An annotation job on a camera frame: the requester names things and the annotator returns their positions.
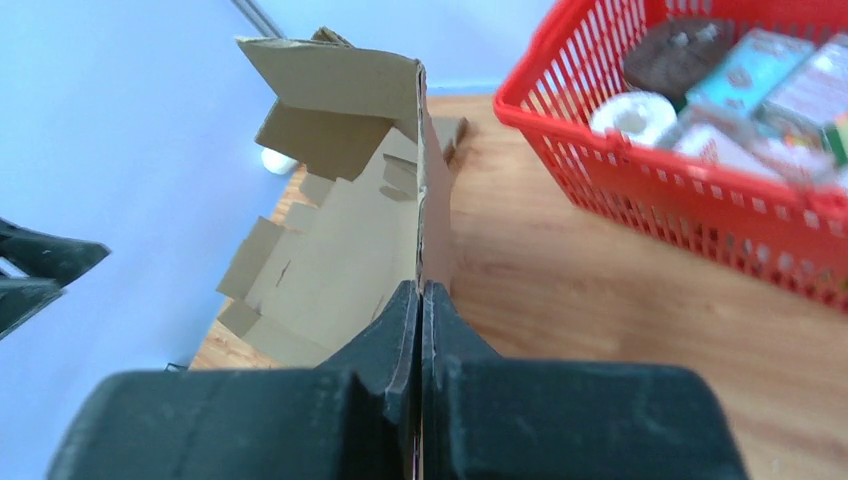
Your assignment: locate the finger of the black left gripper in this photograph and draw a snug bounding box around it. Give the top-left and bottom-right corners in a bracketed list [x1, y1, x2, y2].
[1, 220, 110, 337]

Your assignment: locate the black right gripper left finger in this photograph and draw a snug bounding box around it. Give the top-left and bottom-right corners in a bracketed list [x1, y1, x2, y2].
[48, 281, 419, 479]

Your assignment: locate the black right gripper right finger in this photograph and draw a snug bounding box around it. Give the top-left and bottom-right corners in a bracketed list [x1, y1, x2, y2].
[421, 282, 748, 479]

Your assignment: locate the brown cardboard box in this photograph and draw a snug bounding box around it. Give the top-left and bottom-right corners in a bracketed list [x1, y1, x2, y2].
[193, 28, 468, 369]

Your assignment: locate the teal packet box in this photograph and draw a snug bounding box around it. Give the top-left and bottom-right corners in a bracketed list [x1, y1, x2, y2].
[686, 28, 815, 117]

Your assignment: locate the pink white packet box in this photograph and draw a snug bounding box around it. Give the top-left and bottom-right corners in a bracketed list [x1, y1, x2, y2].
[757, 32, 847, 148]

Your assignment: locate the red plastic basket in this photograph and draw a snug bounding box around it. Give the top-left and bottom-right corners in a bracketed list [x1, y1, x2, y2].
[494, 0, 847, 311]

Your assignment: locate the brown round container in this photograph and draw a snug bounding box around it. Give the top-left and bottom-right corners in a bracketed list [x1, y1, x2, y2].
[622, 17, 733, 110]

